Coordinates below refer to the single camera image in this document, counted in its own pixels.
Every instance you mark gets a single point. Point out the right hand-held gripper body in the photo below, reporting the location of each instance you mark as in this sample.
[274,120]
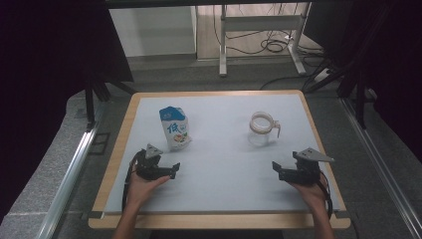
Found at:
[307,171]

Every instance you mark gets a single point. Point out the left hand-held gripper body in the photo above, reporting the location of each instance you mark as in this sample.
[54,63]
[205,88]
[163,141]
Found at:
[147,166]

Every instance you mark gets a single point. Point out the blue and white milk carton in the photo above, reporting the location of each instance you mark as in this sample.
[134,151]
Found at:
[175,131]

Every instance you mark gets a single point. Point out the clear glass jar with lid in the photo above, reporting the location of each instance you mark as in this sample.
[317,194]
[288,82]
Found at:
[262,127]

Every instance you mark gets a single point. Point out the person's left hand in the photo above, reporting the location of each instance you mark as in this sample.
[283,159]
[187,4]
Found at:
[141,191]

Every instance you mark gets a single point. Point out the person's right hand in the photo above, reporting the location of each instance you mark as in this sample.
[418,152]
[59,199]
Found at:
[315,195]

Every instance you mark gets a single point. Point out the white table mat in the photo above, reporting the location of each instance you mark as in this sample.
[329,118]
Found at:
[215,109]

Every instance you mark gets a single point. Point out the black metal stand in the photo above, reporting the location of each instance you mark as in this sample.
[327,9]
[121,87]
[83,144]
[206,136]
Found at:
[360,99]
[89,106]

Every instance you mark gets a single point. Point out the white power strip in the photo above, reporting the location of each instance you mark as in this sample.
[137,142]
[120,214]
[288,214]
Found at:
[321,76]

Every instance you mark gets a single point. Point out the white panel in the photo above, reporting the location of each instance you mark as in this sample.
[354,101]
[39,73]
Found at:
[152,31]

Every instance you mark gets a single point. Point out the dark curtain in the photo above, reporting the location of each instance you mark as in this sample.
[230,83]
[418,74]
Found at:
[398,66]
[43,66]

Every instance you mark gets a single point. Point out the aluminium rail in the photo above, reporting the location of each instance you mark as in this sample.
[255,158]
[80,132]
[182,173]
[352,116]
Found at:
[68,182]
[381,166]

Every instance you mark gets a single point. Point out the white metal desk frame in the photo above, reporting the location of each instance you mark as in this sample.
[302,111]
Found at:
[262,23]

